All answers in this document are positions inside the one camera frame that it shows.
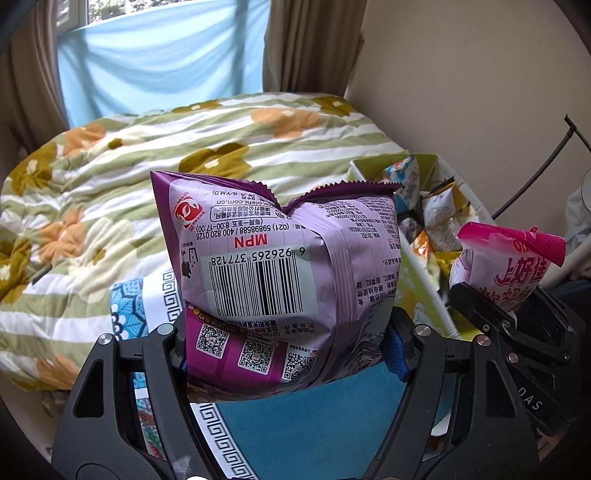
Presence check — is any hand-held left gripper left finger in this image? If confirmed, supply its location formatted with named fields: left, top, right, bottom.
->
left=51, top=308, right=223, bottom=480

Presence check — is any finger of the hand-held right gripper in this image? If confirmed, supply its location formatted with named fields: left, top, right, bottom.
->
left=449, top=281, right=573, bottom=376
left=516, top=287, right=576, bottom=354

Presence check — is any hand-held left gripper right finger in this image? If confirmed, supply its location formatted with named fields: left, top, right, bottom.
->
left=364, top=308, right=542, bottom=480

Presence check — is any pink snack bag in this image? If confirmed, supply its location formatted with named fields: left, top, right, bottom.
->
left=449, top=220, right=567, bottom=324

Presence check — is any green cardboard box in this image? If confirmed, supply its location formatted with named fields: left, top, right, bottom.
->
left=348, top=154, right=496, bottom=339

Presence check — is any purple snack bag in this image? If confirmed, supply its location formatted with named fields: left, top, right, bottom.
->
left=150, top=170, right=404, bottom=398

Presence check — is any red white snack packet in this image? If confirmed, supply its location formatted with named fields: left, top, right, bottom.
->
left=133, top=374, right=168, bottom=462

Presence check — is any orange white snack packet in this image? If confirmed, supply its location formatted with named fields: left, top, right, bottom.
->
left=406, top=226, right=441, bottom=278

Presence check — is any white yellow snack packet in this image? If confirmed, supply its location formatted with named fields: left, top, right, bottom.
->
left=422, top=182, right=467, bottom=252

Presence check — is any grey cloth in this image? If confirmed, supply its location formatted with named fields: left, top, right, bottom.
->
left=566, top=171, right=591, bottom=259

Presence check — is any black metal rod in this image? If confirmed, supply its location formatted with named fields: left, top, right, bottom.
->
left=491, top=113, right=591, bottom=221

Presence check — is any white pastel snack packet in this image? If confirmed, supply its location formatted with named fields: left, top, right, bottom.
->
left=381, top=154, right=423, bottom=215

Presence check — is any floral striped quilt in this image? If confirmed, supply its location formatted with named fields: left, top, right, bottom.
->
left=0, top=91, right=411, bottom=394

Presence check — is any light blue window sheet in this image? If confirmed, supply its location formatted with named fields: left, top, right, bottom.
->
left=56, top=21, right=274, bottom=129

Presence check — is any brown curtain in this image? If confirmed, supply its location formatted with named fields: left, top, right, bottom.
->
left=7, top=32, right=71, bottom=155
left=262, top=0, right=366, bottom=100

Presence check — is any window frame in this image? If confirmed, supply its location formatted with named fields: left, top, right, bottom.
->
left=58, top=0, right=245, bottom=34

